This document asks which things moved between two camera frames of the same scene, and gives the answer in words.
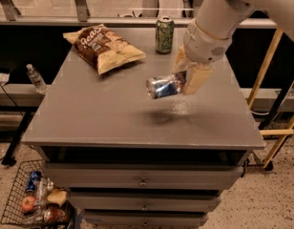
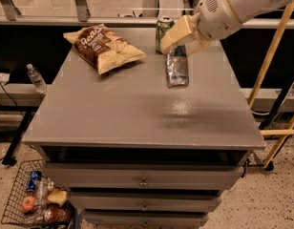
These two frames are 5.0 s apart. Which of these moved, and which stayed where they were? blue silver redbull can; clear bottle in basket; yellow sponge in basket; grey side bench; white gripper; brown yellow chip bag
Moved: blue silver redbull can; white gripper
Stayed: grey side bench; yellow sponge in basket; clear bottle in basket; brown yellow chip bag
